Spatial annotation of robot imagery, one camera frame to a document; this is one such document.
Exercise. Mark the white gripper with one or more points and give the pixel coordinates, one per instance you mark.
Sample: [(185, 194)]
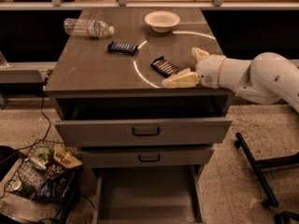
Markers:
[(209, 70)]

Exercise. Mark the chocolate rxbar wrapper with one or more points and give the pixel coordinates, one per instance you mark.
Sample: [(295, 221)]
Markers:
[(164, 67)]

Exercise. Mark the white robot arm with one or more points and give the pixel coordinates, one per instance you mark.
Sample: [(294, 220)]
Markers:
[(264, 80)]

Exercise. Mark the grey drawer cabinet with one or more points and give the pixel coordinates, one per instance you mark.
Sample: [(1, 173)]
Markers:
[(89, 83)]

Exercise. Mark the open bottom drawer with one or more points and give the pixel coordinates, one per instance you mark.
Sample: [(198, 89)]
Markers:
[(148, 195)]

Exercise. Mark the white paper bowl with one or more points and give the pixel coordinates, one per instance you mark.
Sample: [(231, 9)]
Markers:
[(162, 21)]

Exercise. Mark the blue snack bar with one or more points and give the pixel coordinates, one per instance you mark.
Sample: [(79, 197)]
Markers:
[(122, 48)]

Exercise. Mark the clear plastic water bottle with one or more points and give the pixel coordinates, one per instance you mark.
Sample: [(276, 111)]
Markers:
[(89, 28)]

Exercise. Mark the tan chip bag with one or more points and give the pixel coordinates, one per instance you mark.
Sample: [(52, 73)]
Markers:
[(64, 158)]

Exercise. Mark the green snack bag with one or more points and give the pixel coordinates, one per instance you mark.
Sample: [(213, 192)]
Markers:
[(42, 158)]

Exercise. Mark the black chair base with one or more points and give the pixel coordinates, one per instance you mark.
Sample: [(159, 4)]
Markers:
[(283, 217)]

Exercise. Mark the top drawer with handle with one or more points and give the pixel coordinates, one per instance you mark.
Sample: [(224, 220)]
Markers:
[(143, 132)]

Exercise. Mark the drawer with handle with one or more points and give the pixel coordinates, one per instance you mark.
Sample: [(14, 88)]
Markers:
[(143, 132), (145, 157)]

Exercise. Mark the middle drawer with handle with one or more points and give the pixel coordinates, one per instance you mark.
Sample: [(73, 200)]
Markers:
[(145, 157)]

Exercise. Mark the wire basket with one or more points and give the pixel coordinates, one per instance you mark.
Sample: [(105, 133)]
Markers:
[(56, 184)]

